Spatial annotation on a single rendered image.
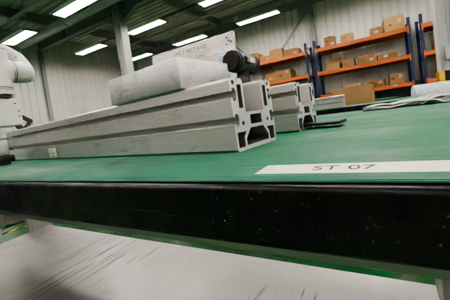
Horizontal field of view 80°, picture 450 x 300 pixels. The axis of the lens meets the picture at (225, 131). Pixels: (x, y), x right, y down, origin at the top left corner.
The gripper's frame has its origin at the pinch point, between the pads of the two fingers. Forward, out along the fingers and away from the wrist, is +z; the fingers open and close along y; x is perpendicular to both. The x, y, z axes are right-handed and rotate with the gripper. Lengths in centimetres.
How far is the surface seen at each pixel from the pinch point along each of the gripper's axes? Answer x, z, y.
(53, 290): -9, 62, -8
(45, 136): 46.4, 0.7, 5.1
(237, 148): 99, 5, 5
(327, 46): -123, -187, -932
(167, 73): 90, -5, 6
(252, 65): 78, -12, -39
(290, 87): 99, -2, -14
